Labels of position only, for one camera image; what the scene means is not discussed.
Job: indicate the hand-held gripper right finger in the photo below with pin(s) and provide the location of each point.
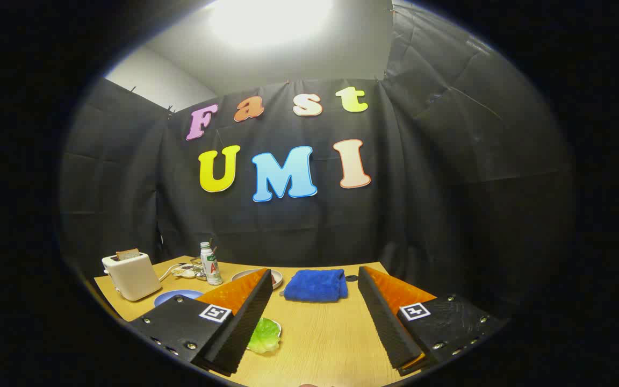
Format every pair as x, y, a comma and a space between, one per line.
387, 322

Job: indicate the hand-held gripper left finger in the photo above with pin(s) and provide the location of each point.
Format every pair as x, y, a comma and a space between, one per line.
245, 328

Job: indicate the green lettuce leaf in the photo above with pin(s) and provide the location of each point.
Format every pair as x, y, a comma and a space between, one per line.
265, 334

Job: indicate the toasted bread slice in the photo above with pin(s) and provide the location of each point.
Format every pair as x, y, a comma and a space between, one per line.
128, 254

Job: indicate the beige plate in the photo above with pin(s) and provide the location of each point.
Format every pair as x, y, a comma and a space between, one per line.
242, 275

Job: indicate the black round table grommet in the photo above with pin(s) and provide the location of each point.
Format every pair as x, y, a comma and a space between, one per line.
350, 278

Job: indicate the white drink bottle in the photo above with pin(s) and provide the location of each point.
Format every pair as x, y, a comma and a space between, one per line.
211, 266

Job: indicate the blue plate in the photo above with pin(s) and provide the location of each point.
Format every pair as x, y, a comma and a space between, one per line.
172, 297

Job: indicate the blue folded towel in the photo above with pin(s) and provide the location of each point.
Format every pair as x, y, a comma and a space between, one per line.
315, 285

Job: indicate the white condiment dish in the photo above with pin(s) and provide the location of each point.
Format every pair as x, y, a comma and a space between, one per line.
183, 272

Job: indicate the black backdrop cloth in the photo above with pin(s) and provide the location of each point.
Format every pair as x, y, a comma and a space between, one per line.
299, 226

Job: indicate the cream white toaster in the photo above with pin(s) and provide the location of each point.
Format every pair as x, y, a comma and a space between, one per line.
135, 277

